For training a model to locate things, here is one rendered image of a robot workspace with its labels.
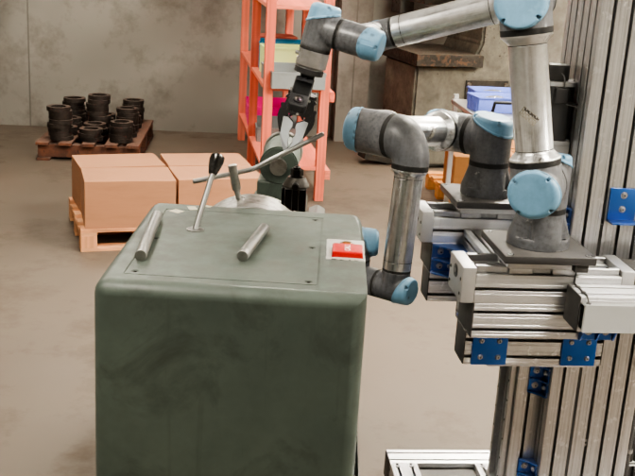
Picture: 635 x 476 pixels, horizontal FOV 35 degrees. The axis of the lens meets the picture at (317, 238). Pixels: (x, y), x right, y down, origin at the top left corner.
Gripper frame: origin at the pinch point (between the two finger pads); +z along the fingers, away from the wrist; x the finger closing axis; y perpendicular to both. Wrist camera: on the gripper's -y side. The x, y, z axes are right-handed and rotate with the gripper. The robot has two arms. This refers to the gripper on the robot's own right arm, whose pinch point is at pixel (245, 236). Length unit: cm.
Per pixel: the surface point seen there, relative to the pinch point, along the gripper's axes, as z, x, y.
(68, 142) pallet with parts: 193, -92, 543
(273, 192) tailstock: -2, -9, 88
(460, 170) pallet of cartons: -116, -77, 457
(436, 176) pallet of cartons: -104, -94, 509
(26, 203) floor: 185, -108, 404
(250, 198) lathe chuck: -2.7, 15.7, -20.6
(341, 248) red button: -24, 19, -66
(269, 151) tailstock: 0, 5, 87
